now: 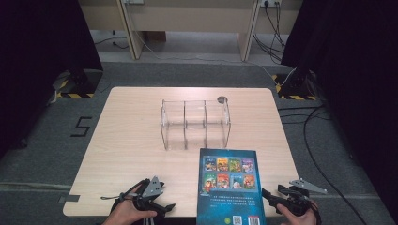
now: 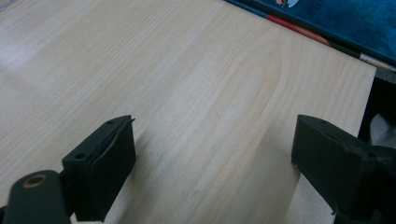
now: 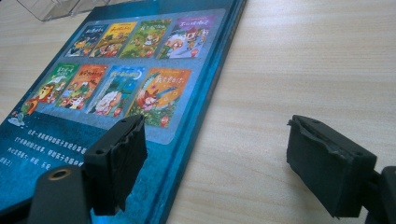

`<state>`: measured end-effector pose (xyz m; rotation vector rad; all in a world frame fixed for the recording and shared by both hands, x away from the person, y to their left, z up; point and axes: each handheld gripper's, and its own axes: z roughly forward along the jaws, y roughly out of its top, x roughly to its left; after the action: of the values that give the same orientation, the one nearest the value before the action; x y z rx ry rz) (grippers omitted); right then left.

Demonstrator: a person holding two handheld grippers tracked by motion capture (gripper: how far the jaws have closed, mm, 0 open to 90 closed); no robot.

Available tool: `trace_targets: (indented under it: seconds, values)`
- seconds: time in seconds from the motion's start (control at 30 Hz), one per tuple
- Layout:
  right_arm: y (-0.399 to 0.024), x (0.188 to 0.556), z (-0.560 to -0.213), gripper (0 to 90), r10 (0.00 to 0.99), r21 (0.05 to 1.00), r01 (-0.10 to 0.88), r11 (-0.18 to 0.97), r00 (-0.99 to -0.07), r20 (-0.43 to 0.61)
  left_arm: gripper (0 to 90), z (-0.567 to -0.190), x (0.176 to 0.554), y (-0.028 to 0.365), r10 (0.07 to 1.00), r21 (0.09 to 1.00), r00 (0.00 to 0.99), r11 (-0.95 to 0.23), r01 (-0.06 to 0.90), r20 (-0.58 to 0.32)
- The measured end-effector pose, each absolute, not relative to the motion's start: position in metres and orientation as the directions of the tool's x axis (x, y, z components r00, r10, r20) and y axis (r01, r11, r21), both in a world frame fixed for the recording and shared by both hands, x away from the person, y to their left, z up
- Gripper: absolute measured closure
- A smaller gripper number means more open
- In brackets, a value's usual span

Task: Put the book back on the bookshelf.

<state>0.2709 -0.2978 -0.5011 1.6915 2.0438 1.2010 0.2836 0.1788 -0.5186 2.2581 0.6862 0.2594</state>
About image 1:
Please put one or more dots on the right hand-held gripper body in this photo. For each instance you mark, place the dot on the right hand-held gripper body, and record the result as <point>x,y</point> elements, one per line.
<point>298,197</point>

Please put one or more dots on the clear acrylic book rack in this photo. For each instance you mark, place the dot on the clear acrylic book rack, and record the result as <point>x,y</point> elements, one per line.
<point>195,125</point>

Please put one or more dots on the grey tape strip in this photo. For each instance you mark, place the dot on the grey tape strip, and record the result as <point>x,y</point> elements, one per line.
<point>70,198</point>

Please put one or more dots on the person's left hand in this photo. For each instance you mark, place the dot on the person's left hand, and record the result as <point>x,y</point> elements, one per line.
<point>130,214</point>

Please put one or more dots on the blue picture book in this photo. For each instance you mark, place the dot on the blue picture book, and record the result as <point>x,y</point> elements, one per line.
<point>230,200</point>

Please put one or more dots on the stand base with hazard tape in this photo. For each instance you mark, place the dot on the stand base with hazard tape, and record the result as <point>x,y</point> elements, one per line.
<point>78,84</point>
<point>295,89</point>

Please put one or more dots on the person's right hand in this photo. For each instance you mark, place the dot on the person's right hand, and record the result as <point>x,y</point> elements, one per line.
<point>298,218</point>

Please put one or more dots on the white power strip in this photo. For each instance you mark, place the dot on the white power strip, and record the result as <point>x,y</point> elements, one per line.
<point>134,1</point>

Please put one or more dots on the black curtain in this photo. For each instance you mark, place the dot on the black curtain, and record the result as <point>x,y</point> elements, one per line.
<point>43,62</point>
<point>353,78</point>

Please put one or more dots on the white wall power outlet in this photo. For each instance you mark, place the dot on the white wall power outlet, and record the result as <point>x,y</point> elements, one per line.
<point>270,2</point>

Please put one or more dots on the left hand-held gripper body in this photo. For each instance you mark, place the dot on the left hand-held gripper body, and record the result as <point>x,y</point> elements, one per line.
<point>147,193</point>

